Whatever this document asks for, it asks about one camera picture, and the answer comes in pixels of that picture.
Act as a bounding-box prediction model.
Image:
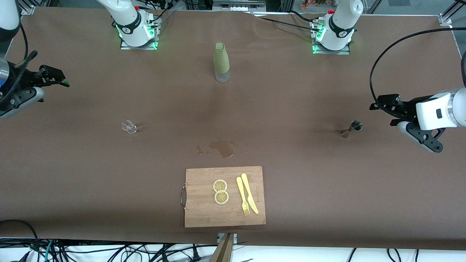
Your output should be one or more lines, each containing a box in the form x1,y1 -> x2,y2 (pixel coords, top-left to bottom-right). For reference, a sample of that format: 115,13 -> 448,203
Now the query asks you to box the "liquid spill puddle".
197,140 -> 237,159

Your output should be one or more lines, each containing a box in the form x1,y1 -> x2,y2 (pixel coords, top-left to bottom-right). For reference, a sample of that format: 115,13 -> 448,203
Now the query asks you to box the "teal floor cable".
43,240 -> 55,262

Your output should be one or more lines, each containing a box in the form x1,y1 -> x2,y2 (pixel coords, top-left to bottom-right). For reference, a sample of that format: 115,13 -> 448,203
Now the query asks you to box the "yellow plastic knife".
241,173 -> 259,214

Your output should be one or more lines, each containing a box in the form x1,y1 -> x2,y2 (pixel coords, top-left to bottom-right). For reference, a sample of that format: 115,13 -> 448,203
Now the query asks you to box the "black base cable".
251,10 -> 321,31

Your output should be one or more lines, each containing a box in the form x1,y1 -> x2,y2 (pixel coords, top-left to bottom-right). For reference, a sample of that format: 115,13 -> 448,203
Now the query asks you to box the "black looped floor cable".
0,219 -> 41,262

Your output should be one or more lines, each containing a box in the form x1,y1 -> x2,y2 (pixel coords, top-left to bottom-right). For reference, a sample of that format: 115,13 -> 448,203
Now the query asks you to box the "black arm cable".
370,27 -> 466,107
0,22 -> 39,110

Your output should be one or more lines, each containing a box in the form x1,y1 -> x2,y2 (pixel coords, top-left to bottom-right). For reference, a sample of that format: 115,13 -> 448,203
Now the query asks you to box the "brown table cover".
0,7 -> 466,251

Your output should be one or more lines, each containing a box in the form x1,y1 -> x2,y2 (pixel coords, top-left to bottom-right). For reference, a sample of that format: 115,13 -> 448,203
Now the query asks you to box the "wooden camera post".
209,233 -> 238,262

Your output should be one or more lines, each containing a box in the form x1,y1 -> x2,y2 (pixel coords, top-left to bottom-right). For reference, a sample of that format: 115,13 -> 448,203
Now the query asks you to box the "yellow plastic fork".
236,176 -> 250,216

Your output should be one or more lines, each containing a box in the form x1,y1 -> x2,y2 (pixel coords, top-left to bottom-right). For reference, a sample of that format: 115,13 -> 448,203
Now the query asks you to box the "green sleeved glass bottle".
214,42 -> 230,83

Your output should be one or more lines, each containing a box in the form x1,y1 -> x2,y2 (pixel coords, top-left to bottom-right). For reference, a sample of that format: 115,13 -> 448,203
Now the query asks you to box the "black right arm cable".
0,22 -> 39,110

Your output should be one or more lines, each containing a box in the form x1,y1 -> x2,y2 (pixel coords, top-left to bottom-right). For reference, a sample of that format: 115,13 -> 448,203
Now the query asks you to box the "grey power strip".
213,0 -> 266,11

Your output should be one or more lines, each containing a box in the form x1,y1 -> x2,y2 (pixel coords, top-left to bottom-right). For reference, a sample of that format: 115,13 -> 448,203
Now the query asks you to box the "wooden cutting board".
181,166 -> 266,228

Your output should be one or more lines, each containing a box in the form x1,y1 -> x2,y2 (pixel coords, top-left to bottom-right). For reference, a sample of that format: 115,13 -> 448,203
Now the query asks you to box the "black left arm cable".
370,27 -> 466,107

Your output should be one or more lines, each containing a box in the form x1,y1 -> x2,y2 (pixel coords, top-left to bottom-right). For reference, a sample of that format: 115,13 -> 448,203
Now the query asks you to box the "steel double cone jigger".
340,120 -> 363,138

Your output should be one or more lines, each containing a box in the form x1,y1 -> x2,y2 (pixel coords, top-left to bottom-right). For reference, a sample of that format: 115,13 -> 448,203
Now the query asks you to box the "aluminium frame profile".
439,0 -> 466,26

